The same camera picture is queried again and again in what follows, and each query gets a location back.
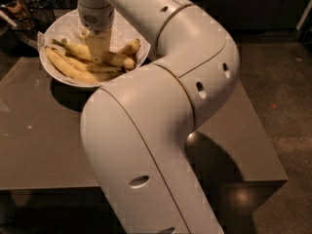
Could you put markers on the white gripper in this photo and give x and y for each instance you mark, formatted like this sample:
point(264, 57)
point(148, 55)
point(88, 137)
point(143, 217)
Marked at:
point(96, 19)

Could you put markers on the long yellow banana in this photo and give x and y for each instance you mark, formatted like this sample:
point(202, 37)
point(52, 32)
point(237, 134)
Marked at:
point(112, 58)

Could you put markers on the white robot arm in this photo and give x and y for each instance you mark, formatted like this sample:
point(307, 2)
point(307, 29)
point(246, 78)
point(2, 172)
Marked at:
point(134, 127)

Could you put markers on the middle yellow banana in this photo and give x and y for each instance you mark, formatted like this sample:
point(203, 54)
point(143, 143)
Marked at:
point(91, 67)

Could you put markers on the small right yellow banana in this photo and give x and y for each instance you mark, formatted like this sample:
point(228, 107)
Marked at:
point(130, 48)

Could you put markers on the front outer yellow banana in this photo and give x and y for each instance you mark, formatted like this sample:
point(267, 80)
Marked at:
point(71, 73)

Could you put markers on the white paper liner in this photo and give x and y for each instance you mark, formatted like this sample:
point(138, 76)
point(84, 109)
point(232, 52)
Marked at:
point(65, 26)

